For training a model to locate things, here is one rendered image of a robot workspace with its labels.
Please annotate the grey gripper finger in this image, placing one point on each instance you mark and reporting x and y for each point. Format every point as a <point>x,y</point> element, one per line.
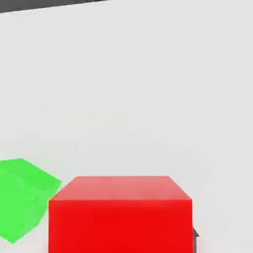
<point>194,240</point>

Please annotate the small green cube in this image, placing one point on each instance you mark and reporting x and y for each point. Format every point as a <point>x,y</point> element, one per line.
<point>21,197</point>

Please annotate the small red cube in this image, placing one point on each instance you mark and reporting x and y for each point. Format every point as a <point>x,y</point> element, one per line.
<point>120,223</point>

